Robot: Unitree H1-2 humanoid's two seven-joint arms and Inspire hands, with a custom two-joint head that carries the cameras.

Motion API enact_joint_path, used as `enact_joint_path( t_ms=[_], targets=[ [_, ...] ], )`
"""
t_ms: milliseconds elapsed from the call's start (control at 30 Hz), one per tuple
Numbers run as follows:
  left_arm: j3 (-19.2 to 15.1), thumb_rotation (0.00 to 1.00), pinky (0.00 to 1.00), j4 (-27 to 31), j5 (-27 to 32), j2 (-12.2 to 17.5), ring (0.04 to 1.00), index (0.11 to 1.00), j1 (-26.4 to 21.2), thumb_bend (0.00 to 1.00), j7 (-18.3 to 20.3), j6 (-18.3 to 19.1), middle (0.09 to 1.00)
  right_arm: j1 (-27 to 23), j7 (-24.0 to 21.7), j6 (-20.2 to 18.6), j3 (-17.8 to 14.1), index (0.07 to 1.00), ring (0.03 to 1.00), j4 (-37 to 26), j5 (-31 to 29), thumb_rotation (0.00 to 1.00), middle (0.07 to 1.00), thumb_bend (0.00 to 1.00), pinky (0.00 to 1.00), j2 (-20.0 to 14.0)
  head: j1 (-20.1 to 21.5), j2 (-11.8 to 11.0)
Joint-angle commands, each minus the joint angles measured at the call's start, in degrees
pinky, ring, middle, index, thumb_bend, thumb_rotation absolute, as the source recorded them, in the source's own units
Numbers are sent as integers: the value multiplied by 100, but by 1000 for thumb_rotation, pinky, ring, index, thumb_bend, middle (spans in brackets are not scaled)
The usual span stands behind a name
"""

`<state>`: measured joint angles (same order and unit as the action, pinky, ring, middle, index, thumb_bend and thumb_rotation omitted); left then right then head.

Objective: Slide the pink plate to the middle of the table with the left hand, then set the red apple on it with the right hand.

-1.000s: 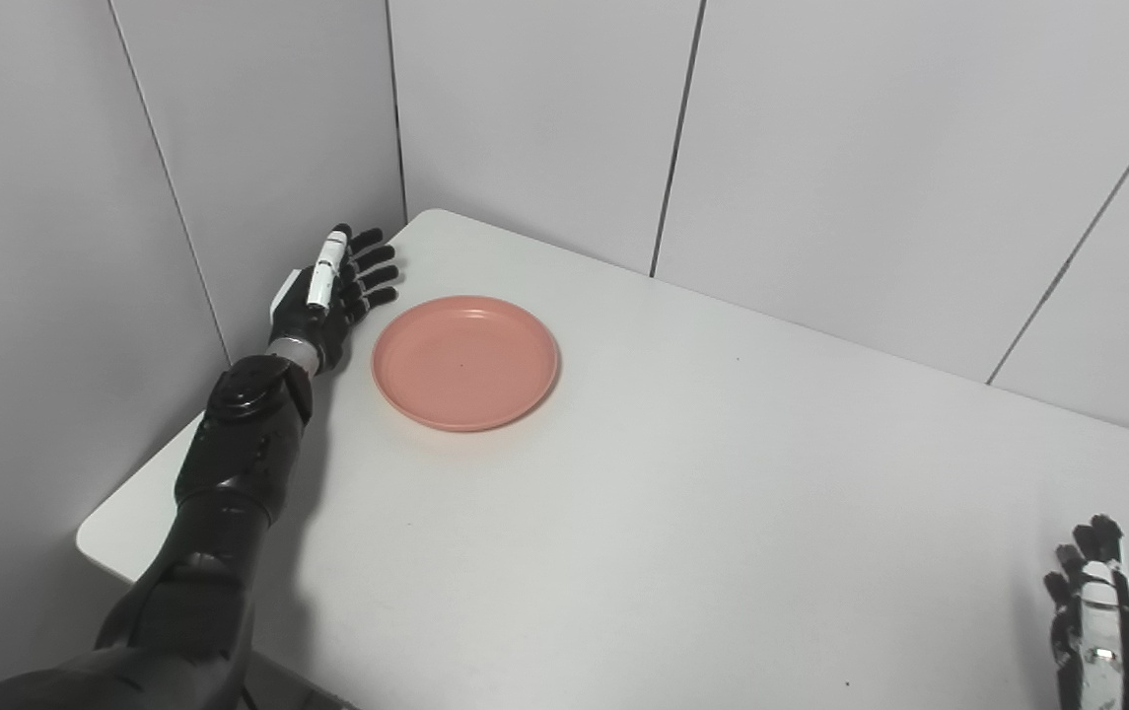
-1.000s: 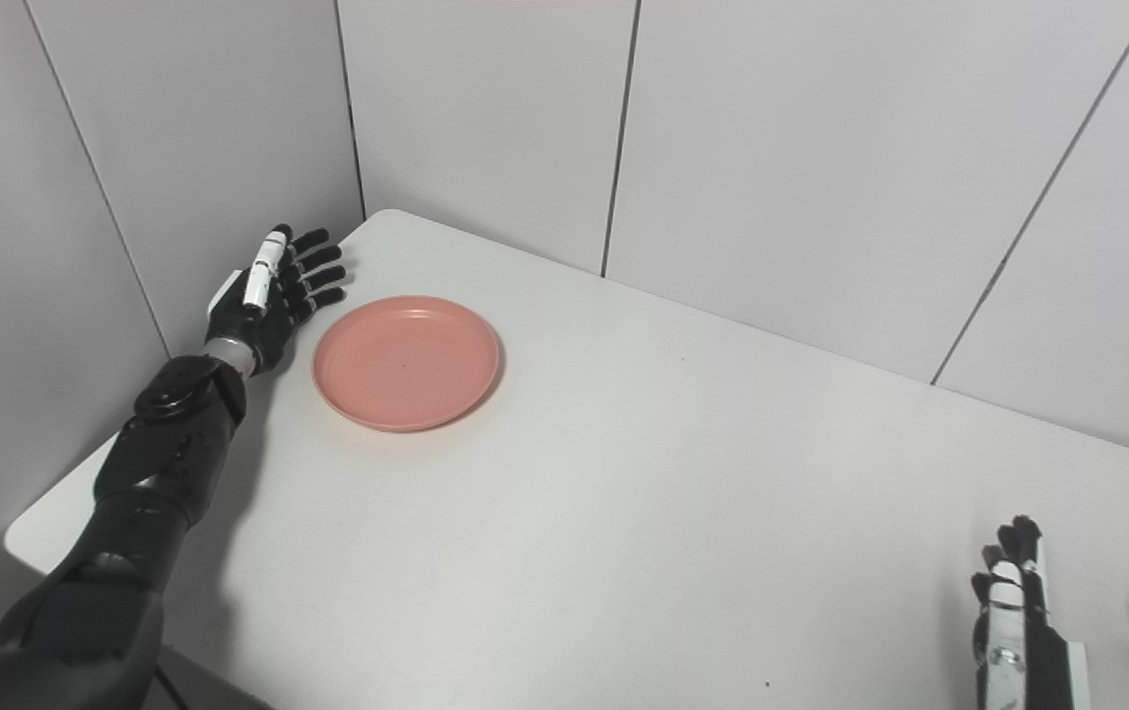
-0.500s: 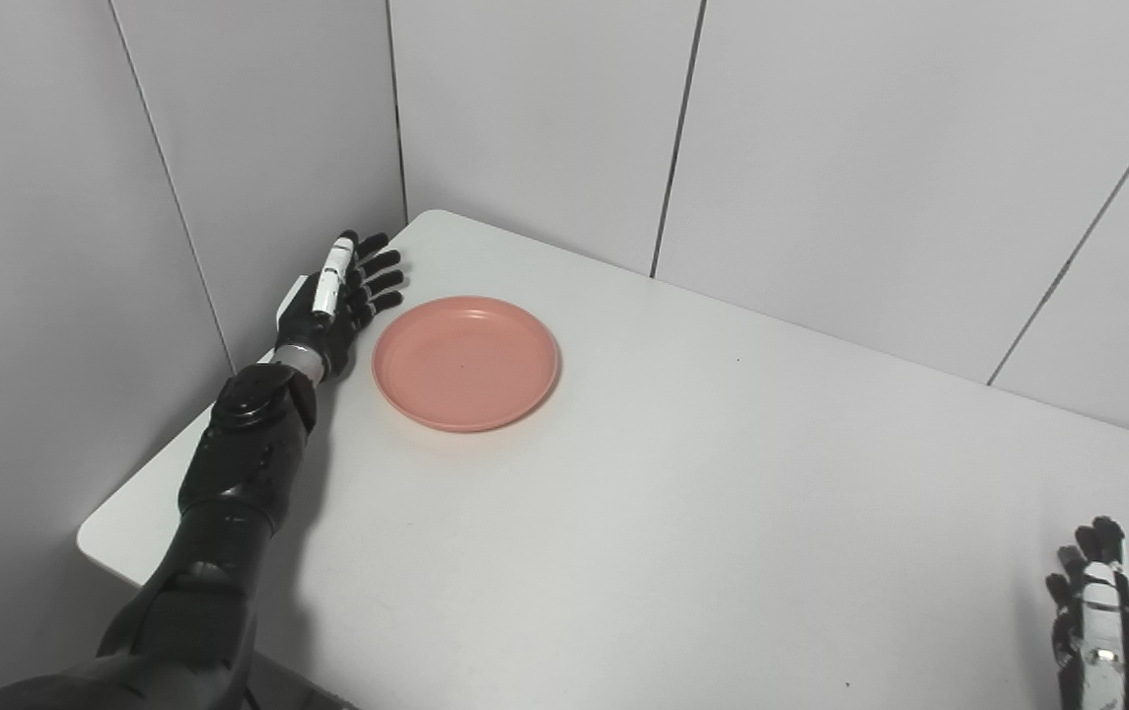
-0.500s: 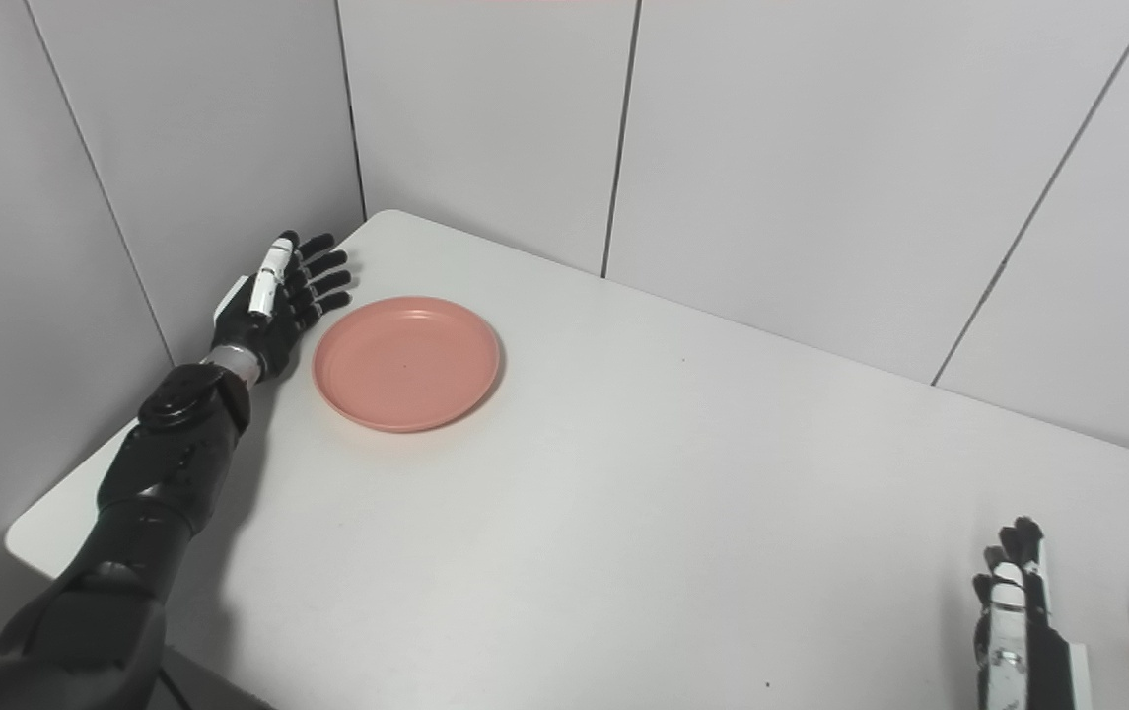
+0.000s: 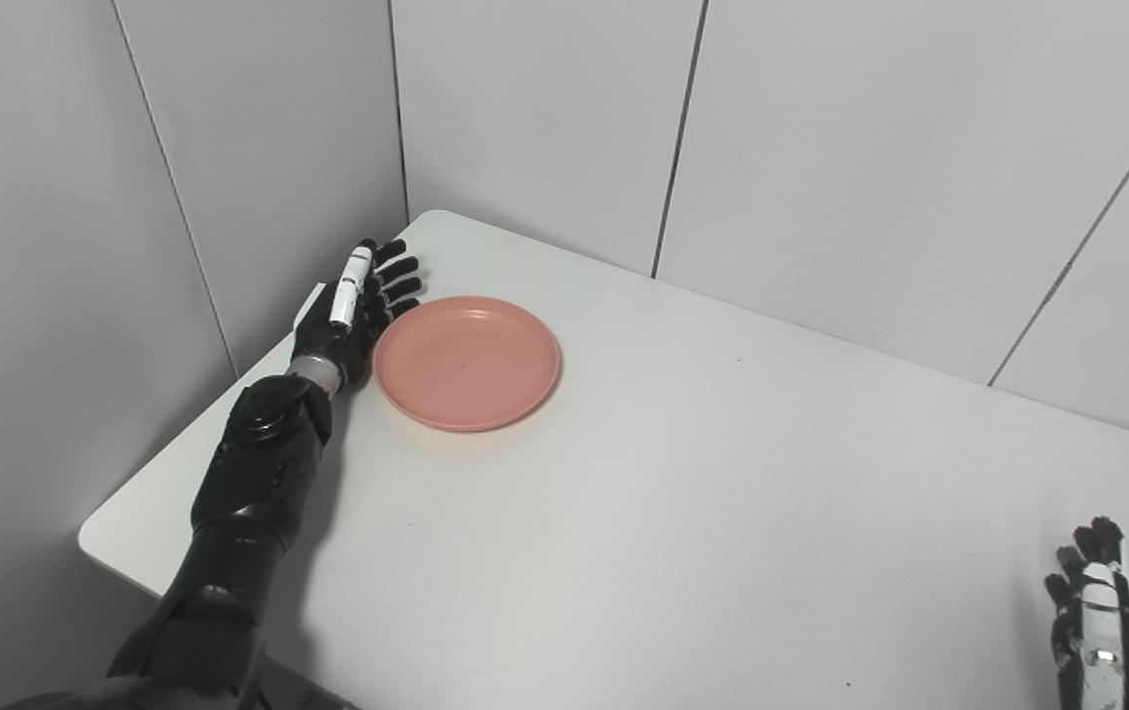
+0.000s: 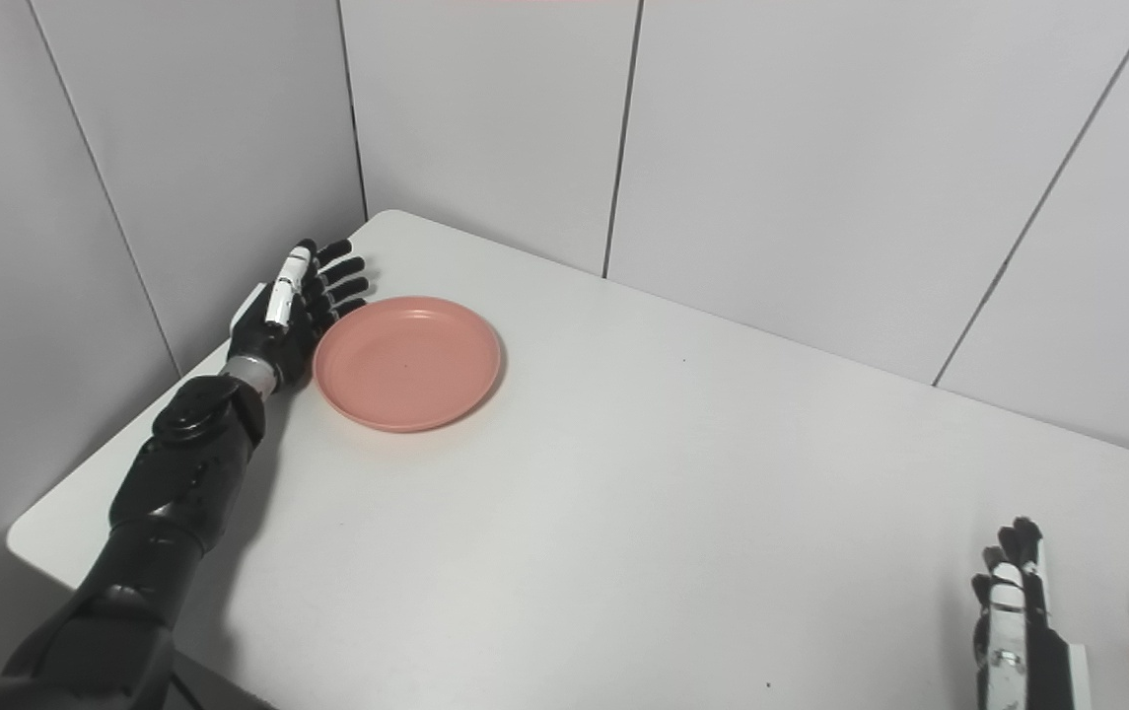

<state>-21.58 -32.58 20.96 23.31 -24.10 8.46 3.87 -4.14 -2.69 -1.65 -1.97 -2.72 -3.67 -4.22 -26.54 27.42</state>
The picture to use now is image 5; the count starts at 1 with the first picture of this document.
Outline pink round plate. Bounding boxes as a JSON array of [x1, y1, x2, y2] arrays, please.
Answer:
[[373, 296, 562, 433]]

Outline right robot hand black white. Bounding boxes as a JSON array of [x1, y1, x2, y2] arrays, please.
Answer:
[[1044, 516, 1129, 710]]

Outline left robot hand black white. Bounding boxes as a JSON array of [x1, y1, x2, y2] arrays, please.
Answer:
[[289, 238, 423, 390]]

